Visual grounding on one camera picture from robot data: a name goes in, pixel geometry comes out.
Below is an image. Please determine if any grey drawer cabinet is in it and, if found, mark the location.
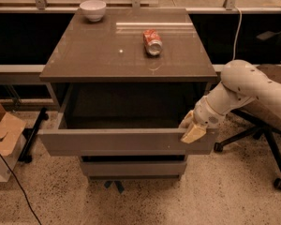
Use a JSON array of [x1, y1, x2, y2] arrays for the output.
[[40, 8, 216, 180]]

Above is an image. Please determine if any grey drawer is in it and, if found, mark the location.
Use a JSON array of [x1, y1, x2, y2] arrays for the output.
[[39, 82, 218, 156], [81, 161, 186, 177]]

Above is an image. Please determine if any grey top drawer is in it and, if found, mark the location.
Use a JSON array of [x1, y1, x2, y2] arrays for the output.
[[39, 82, 218, 156]]

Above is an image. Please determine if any black stand leg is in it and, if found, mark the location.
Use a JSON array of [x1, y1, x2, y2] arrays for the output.
[[18, 108, 49, 163]]

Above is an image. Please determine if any blue tape cross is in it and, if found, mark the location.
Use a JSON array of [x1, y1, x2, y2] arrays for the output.
[[103, 180, 126, 195]]

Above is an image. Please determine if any office chair black base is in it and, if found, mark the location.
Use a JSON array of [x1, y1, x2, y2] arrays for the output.
[[213, 22, 281, 192]]

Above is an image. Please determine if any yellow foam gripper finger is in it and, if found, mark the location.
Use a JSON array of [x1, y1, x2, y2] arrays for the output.
[[179, 111, 193, 128], [181, 124, 207, 143]]

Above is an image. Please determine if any black floor cable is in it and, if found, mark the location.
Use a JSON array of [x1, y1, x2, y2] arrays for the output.
[[0, 138, 43, 225]]

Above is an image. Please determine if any white ceramic bowl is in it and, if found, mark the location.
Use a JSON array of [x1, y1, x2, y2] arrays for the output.
[[80, 0, 107, 22]]

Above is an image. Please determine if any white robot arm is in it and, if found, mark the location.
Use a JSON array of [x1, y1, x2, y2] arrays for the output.
[[179, 60, 281, 143]]

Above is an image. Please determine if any white hanging cable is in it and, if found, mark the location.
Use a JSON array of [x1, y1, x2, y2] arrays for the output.
[[231, 7, 244, 62]]

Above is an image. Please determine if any crushed red soda can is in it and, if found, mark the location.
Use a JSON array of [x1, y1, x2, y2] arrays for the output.
[[143, 29, 163, 56]]

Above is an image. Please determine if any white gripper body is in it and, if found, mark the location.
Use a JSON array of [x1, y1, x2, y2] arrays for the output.
[[193, 96, 225, 128]]

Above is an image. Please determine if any grey bottom drawer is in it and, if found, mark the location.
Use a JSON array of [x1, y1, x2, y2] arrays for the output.
[[81, 161, 186, 177]]

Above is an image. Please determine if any cardboard box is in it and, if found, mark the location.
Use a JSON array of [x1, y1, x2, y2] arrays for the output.
[[0, 103, 26, 182]]

